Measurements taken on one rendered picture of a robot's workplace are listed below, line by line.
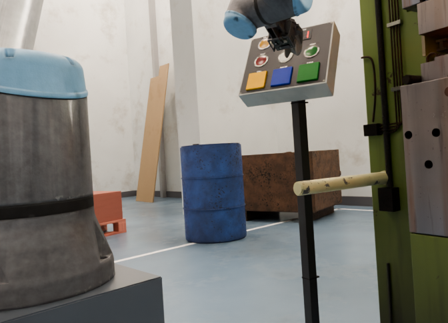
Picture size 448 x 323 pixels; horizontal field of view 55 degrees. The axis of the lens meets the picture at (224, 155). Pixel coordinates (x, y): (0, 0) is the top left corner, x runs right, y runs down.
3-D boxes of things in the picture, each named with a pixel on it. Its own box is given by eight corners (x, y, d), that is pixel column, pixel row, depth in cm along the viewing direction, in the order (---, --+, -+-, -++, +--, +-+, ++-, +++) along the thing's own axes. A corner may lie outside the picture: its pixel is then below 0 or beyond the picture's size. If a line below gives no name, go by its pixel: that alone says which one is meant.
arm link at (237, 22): (248, 10, 102) (261, -27, 107) (213, 23, 110) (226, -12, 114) (269, 36, 108) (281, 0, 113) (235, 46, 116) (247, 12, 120)
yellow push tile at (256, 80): (263, 86, 154) (266, 70, 158) (245, 89, 158) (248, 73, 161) (265, 89, 156) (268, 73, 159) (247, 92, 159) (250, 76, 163)
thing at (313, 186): (303, 197, 131) (303, 180, 131) (292, 196, 136) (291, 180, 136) (391, 184, 156) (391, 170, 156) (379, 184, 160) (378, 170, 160)
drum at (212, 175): (216, 230, 432) (211, 144, 432) (260, 234, 392) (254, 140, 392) (171, 240, 390) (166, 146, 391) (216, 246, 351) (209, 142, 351)
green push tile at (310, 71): (317, 78, 144) (320, 60, 147) (296, 81, 148) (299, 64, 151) (318, 81, 145) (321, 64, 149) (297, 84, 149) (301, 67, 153)
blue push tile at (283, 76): (289, 82, 149) (292, 65, 153) (270, 85, 153) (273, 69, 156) (291, 85, 151) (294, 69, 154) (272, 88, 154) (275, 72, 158)
